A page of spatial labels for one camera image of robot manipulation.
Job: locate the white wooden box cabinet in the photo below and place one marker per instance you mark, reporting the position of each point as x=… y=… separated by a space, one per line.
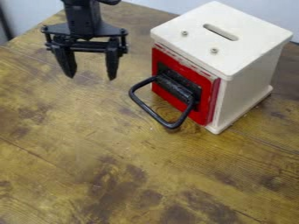
x=233 y=47

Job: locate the red wooden drawer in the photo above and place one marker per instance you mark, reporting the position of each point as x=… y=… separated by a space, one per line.
x=193 y=72

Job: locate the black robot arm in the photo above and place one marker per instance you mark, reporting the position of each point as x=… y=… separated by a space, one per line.
x=86 y=34

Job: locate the black metal drawer handle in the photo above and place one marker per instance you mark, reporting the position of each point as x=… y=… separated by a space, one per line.
x=174 y=88

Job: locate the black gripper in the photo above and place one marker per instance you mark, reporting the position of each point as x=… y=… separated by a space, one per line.
x=86 y=33

